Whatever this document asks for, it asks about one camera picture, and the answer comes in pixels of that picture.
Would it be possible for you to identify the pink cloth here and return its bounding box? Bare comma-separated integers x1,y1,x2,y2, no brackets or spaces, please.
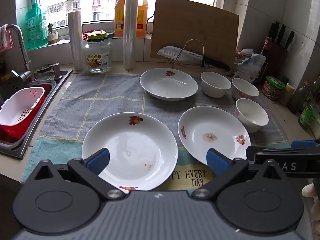
0,24,15,53

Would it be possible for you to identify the kitchen knife black handle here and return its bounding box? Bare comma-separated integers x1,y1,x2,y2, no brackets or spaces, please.
157,46,231,72

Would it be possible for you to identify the dark sauce bottle red label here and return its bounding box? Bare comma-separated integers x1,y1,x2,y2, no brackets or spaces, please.
255,36,273,85

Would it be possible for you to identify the brown knife block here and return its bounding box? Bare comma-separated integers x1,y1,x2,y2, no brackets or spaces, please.
265,41,288,81

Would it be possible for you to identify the steel soap dispenser knob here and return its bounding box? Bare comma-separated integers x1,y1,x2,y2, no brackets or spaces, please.
51,63,63,81

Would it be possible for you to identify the green dish soap bottle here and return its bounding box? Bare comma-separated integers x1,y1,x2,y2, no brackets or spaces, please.
25,0,48,51

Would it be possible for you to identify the plain white bowl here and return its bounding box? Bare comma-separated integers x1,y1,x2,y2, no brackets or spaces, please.
201,71,232,98

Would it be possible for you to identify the red basin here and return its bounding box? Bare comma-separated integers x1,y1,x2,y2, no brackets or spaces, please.
0,84,52,140

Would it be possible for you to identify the white bowl pink print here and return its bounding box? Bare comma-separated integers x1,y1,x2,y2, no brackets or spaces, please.
231,78,260,101
235,98,269,133

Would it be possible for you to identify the person's right hand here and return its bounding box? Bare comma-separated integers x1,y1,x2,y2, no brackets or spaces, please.
301,184,320,240

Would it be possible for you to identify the steel sink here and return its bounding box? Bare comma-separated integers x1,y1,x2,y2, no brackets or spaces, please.
0,64,74,159

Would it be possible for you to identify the stack of clear plastic cups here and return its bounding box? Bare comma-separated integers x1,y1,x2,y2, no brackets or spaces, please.
123,0,139,71

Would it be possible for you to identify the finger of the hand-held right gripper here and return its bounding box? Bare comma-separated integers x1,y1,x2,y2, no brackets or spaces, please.
246,145,320,160
291,140,320,149

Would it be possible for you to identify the green lid jar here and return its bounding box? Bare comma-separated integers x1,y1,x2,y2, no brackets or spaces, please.
262,75,286,102

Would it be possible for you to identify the white fruit-print plate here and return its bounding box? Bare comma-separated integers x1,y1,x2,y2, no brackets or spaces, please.
82,112,178,192
178,106,251,167
139,68,198,102

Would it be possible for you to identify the bamboo cutting board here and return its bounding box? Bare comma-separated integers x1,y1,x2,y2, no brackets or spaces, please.
150,0,240,70

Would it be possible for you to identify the white plastic bag roll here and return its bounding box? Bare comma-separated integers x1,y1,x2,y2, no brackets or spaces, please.
67,11,87,71

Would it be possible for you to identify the steel faucet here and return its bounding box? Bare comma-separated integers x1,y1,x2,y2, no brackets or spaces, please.
5,24,35,82

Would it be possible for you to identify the orange oil jug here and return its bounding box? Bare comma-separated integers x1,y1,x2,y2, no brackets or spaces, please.
114,0,148,39

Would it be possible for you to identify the dark glass bottle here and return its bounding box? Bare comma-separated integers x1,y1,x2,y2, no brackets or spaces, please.
287,80,312,115

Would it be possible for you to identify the grey checked dish mat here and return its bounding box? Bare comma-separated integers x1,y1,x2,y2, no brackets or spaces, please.
21,73,288,192

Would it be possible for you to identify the steel wire rack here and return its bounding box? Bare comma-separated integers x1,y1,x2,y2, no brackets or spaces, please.
167,39,208,69

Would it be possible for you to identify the glass jar yellow lid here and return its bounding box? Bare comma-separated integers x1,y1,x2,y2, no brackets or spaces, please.
84,30,112,74

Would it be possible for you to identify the small yellow lid jar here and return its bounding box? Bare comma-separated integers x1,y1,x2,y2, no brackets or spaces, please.
280,83,296,107

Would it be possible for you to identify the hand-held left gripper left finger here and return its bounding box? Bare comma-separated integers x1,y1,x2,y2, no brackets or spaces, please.
32,148,125,202

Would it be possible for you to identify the small potted plant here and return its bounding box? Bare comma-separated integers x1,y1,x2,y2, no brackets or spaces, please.
47,23,60,45

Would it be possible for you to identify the white blue food bag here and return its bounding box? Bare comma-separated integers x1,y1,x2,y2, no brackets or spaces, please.
237,53,267,83

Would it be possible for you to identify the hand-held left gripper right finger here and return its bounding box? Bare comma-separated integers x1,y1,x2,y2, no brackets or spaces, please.
191,148,288,200

